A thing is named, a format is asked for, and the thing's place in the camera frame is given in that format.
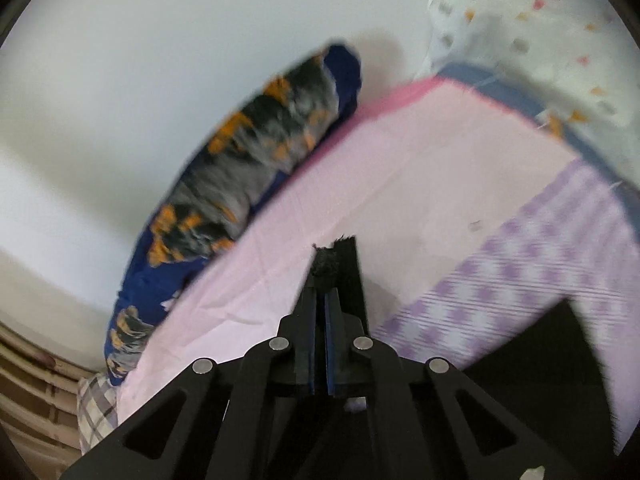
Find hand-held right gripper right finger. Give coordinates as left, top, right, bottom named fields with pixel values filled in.
left=322, top=287, right=583, bottom=480

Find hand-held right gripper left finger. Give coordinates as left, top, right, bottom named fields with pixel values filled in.
left=60, top=280, right=322, bottom=480

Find black pants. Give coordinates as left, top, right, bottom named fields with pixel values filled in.
left=311, top=234, right=623, bottom=480

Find pink purple checked bedsheet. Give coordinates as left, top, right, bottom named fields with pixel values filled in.
left=115, top=62, right=640, bottom=423

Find plaid pillow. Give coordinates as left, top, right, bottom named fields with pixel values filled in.
left=77, top=374, right=121, bottom=453

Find navy floral long pillow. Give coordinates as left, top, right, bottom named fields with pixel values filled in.
left=102, top=40, right=363, bottom=388

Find beige striped curtain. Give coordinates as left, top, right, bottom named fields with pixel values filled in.
left=0, top=320, right=101, bottom=461

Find white dotted cloth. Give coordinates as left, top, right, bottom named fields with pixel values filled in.
left=425, top=0, right=640, bottom=181

